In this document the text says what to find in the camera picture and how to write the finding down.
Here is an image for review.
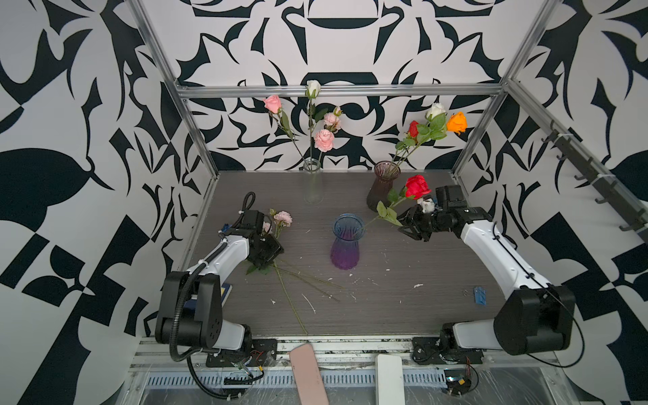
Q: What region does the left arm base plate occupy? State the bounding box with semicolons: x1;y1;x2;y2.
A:
206;339;278;368

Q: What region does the wall hook rack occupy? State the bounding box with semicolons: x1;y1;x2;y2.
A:
540;120;647;241

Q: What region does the white flat paddle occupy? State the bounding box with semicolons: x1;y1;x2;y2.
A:
376;354;405;405

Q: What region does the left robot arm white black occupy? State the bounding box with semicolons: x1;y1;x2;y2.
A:
155;192;284;402

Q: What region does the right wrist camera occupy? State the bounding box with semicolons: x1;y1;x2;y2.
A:
417;196;436;214

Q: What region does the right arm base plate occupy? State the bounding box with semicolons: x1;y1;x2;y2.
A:
411;337;484;366

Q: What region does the clear glass vase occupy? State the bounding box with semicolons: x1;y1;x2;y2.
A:
302;158;324;205

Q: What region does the pink carnation stem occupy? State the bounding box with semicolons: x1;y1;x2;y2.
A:
246;209;343;336

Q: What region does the blue purple glass vase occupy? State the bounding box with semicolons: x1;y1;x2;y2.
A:
330;214;365;270

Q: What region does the white rose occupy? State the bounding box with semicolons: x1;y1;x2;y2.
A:
403;103;448;162
304;80;322;175

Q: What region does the small circuit board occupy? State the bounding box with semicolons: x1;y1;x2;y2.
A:
443;364;479;397

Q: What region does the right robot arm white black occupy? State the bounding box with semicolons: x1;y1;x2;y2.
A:
390;182;581;365

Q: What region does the orange rose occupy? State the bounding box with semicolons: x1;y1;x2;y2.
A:
447;112;467;135

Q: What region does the small blue object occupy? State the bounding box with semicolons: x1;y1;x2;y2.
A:
474;286;487;306

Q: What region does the dark red glass vase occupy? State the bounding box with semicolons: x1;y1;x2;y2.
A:
366;160;401;213

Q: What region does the pink rose single stem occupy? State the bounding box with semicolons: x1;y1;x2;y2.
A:
263;94;305;162

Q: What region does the dark red rose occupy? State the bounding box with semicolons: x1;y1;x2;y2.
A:
364;175;431;229

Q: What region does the aluminium frame rail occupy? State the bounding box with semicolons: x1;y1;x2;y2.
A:
177;84;502;99

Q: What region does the pink flat paddle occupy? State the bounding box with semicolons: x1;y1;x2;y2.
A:
290;344;329;405

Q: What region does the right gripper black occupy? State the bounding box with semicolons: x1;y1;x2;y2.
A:
392;204;449;241

